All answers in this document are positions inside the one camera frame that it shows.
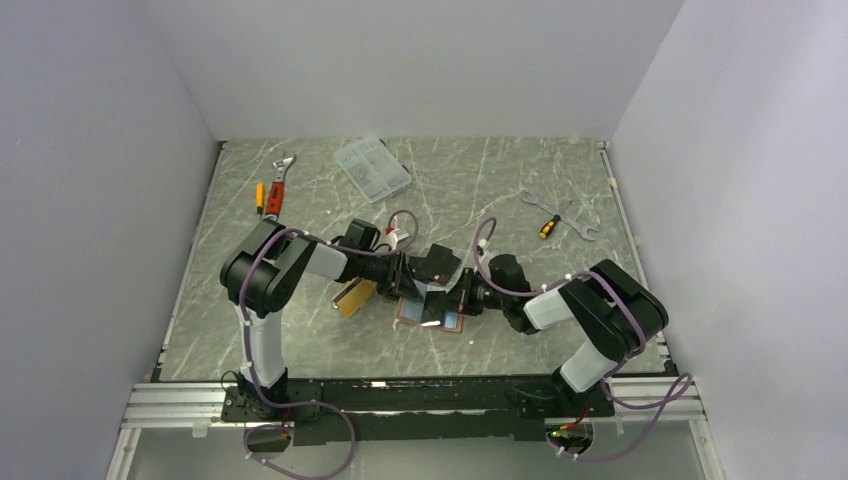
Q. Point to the clear plastic screw box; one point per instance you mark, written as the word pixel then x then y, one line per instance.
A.
pixel 373 169

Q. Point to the red handled adjustable wrench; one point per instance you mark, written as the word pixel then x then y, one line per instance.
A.
pixel 276 193

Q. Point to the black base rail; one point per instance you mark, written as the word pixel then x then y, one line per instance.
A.
pixel 520 407

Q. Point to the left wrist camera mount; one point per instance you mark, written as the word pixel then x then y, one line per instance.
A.
pixel 396 236

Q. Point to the black VIP card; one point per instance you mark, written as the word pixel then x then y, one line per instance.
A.
pixel 432 317

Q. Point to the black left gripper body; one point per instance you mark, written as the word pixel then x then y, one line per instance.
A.
pixel 383 271

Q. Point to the silver open end wrench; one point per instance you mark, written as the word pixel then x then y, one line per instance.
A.
pixel 585 231

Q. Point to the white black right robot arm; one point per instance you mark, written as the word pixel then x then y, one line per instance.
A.
pixel 614 311

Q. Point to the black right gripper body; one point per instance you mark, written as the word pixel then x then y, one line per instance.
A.
pixel 481 297

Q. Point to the black card stack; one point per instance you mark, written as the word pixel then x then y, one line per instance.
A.
pixel 437 266

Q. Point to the yellow black screwdriver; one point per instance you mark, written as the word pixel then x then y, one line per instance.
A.
pixel 547 229

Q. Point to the tan leather card holder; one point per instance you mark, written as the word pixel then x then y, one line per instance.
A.
pixel 409 311

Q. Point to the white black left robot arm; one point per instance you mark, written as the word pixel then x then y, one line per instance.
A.
pixel 263 272

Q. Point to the small yellow handled screwdriver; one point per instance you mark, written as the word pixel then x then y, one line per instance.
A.
pixel 259 199

